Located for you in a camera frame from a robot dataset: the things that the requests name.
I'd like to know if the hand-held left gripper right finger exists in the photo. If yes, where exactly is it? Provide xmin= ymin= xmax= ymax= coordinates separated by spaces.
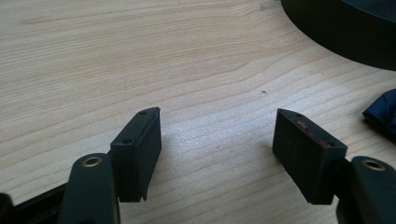
xmin=272 ymin=108 xmax=396 ymax=224

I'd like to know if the black round container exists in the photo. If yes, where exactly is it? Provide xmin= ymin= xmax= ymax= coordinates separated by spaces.
xmin=280 ymin=0 xmax=396 ymax=72

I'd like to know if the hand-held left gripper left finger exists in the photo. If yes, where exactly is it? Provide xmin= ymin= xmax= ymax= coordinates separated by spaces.
xmin=57 ymin=106 xmax=163 ymax=224

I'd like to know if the dark blue cloth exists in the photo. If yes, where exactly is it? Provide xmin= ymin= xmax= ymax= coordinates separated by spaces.
xmin=361 ymin=89 xmax=396 ymax=138

